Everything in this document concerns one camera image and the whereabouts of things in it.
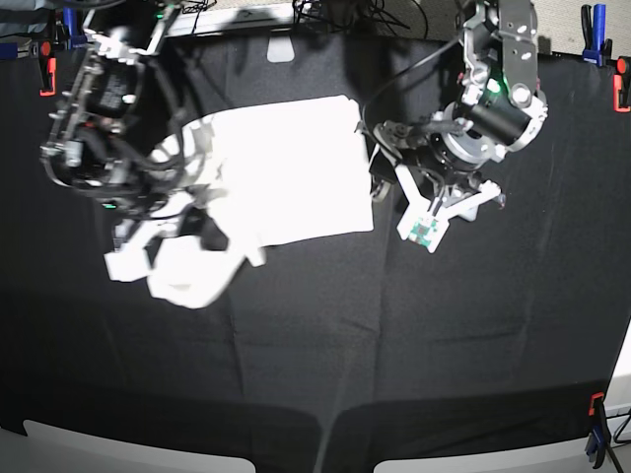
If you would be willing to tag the red clamp top left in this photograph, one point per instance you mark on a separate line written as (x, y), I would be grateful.
(43, 52)

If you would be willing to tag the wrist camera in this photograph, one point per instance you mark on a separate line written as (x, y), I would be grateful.
(129, 263)
(418, 225)

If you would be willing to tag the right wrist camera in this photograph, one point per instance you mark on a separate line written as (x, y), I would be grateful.
(129, 263)

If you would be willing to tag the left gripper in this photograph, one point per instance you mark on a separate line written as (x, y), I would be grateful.
(444, 160)

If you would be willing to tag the white printed t-shirt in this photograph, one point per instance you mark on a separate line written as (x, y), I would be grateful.
(275, 173)

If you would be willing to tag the blue clamp top left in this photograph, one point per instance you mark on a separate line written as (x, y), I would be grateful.
(72, 22)

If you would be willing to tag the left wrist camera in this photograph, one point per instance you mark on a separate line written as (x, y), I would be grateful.
(418, 225)

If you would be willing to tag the black table cloth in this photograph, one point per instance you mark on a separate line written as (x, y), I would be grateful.
(343, 352)

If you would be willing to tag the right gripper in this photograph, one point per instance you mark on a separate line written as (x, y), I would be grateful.
(173, 216)

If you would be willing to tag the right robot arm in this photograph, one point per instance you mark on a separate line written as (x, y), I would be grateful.
(120, 135)

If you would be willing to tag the blue clamp top right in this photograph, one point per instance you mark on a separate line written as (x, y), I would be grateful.
(597, 49)

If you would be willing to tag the red clamp top right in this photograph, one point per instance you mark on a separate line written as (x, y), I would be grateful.
(621, 85)

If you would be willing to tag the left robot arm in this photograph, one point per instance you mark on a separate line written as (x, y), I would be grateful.
(499, 110)

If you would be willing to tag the red blue clamp bottom right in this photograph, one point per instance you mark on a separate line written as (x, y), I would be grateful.
(599, 435)

